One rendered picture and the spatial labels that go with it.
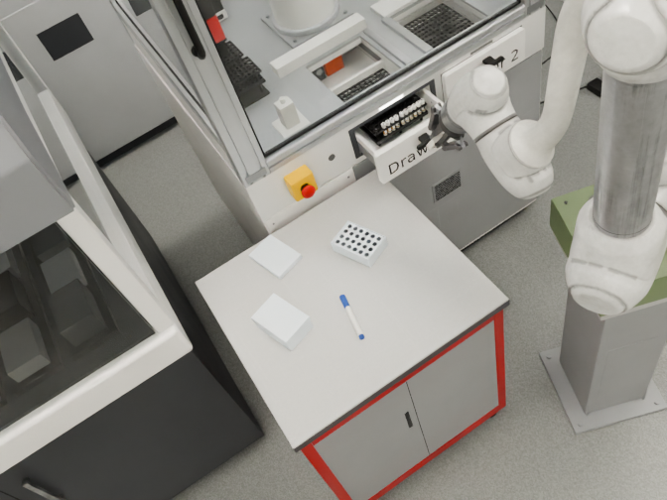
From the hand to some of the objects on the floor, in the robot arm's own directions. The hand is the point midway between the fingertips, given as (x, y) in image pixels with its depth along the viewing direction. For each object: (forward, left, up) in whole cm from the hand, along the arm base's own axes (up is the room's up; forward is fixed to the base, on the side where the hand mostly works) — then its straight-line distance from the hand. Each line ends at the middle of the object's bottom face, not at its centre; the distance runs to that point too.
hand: (435, 141), depth 168 cm
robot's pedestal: (-36, -36, -94) cm, 106 cm away
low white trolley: (-33, +36, -90) cm, 102 cm away
